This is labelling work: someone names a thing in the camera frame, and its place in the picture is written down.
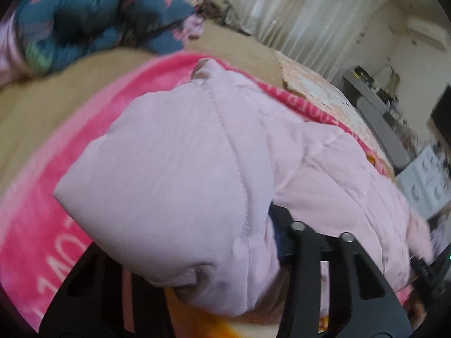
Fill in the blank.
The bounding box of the light pink quilted jacket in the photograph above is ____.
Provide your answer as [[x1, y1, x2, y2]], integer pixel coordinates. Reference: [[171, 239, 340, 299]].
[[54, 59, 434, 324]]

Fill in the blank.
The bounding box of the pink cartoon fleece blanket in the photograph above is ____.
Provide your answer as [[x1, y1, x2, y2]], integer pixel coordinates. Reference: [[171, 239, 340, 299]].
[[0, 51, 417, 338]]

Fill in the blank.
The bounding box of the white chest of drawers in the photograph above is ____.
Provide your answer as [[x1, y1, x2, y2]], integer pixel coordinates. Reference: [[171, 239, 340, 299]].
[[396, 144, 450, 220]]

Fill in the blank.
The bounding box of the grey curved side cabinet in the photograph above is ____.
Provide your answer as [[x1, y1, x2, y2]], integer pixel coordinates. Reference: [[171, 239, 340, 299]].
[[342, 70, 411, 175]]

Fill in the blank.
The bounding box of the clutter on side cabinet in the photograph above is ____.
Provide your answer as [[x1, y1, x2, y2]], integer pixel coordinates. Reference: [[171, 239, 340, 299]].
[[350, 64, 418, 158]]

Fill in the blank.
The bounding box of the tan bed cover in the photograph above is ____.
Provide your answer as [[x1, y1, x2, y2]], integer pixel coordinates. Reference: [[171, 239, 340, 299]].
[[1, 21, 283, 191]]

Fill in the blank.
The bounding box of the peach white patterned blanket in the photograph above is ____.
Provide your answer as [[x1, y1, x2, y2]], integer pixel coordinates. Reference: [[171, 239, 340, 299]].
[[275, 50, 394, 177]]

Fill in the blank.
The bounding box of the white air conditioner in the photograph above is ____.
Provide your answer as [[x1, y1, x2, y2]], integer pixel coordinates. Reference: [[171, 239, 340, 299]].
[[406, 17, 450, 52]]

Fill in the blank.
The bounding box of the dark blue floral quilted jacket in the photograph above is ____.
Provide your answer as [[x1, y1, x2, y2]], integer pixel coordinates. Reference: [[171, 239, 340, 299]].
[[1, 0, 203, 86]]

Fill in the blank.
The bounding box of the white striped curtain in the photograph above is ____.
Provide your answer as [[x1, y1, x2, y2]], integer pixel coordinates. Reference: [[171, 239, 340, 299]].
[[225, 0, 389, 81]]

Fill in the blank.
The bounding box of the black wall television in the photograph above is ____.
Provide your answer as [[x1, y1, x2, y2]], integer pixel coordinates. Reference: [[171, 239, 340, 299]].
[[430, 84, 451, 145]]

